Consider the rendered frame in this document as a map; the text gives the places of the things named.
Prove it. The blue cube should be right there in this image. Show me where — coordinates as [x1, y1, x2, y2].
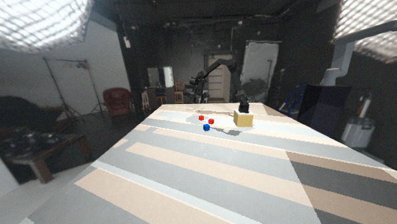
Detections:
[203, 124, 210, 131]

